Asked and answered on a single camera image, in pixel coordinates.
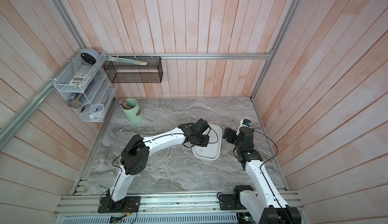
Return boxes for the round grey alarm clock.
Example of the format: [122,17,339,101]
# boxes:
[80,48,100,65]

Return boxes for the white wire shelf rack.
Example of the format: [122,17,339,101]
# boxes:
[54,51,118,123]

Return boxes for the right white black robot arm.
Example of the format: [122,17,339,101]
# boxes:
[223,119,302,224]

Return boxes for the horizontal aluminium wall rail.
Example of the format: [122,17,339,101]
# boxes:
[106,53,272,60]

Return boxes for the black wire mesh basket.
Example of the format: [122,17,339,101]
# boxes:
[103,56,163,83]

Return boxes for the white rectangular storage tray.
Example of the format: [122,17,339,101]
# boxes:
[192,124,222,161]

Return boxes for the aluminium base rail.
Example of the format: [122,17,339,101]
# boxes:
[50,191,255,224]

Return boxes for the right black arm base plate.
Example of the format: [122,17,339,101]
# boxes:
[216,192,245,210]

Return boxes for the green cup with utensils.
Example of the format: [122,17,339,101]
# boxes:
[119,99,143,124]

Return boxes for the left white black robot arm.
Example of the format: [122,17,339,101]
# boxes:
[101,118,215,212]

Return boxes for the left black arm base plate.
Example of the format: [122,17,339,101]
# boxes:
[97,196,141,213]

